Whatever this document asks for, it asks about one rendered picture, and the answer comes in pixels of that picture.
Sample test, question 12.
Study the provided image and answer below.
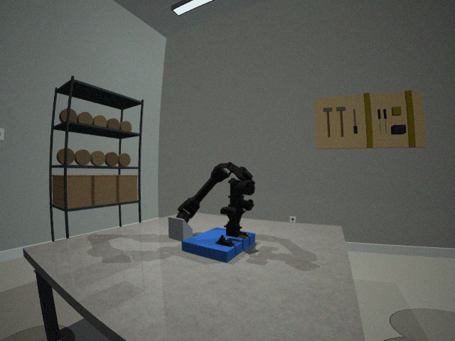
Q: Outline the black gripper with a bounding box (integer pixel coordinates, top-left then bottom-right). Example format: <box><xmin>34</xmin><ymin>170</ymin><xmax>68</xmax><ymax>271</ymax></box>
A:
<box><xmin>220</xmin><ymin>193</ymin><xmax>246</xmax><ymax>227</ymax></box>

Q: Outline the blue flat deck plate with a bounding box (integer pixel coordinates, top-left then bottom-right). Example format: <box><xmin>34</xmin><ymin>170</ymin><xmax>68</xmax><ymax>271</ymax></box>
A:
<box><xmin>181</xmin><ymin>227</ymin><xmax>255</xmax><ymax>262</ymax></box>

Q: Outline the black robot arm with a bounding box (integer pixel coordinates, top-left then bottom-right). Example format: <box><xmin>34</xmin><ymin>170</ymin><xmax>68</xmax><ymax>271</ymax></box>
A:
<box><xmin>176</xmin><ymin>162</ymin><xmax>255</xmax><ymax>223</ymax></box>

